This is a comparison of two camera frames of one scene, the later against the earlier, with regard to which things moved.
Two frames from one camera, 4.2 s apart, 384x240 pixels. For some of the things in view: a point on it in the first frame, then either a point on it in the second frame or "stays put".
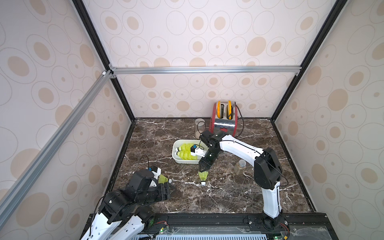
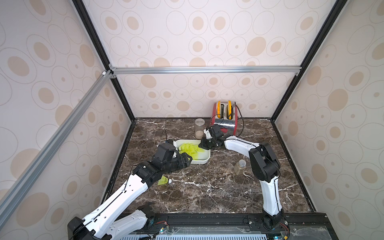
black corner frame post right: x=335 y=11 stays put
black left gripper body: x=156 y=194 to x=178 y=162
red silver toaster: x=224 y=118 stays put
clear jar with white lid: x=200 y=127 stays put
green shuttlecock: x=185 y=147 stays put
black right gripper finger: x=203 y=166 to x=204 y=144
